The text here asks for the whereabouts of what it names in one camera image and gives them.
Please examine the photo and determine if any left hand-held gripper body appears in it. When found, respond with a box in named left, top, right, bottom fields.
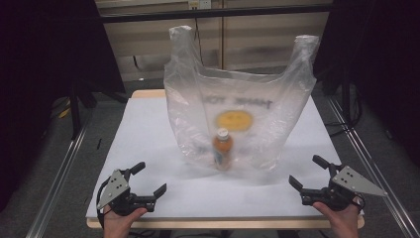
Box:
left=96, top=169, right=150, bottom=217

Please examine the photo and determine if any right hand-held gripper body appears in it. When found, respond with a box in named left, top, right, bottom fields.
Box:
left=312, top=165, right=389, bottom=212

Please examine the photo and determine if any translucent white plastic bag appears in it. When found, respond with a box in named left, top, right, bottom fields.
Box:
left=162, top=25, right=321, bottom=174

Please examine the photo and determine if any orange drink bottle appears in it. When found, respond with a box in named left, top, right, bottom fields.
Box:
left=212, top=127, right=235, bottom=172

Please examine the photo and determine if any person's right hand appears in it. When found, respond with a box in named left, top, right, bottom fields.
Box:
left=312, top=197, right=362, bottom=238

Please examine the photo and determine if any person's left hand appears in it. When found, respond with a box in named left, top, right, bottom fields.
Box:
left=102, top=204, right=149, bottom=238

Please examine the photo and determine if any white table cover sheet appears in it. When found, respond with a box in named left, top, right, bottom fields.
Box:
left=85, top=95, right=365, bottom=220

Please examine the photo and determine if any black metal stand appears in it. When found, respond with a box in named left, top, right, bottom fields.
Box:
left=321, top=65, right=355, bottom=125
left=67, top=77, right=129, bottom=141

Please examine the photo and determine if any yellow floor object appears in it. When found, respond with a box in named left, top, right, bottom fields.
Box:
left=57, top=98, right=72, bottom=120

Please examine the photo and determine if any black curtain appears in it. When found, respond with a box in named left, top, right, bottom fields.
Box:
left=312, top=0, right=420, bottom=168
left=0, top=0, right=127, bottom=213

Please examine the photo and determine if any black horizontal bar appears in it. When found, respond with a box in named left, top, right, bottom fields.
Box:
left=98, top=3, right=333, bottom=25

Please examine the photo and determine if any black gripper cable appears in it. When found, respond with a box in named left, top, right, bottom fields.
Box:
left=352, top=192, right=367, bottom=212
left=95, top=177, right=113, bottom=230

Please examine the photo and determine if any metal floor rail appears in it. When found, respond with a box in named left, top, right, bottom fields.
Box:
left=25, top=108, right=94, bottom=238
left=326, top=95, right=420, bottom=238

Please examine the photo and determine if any black floor cable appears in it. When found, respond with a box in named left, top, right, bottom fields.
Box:
left=324, top=83, right=365, bottom=139

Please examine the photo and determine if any black hanging wall cable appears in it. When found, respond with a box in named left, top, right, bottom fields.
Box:
left=193, top=17, right=206, bottom=65

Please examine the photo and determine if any white wall outlet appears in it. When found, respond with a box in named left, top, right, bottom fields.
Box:
left=187, top=0, right=213, bottom=11

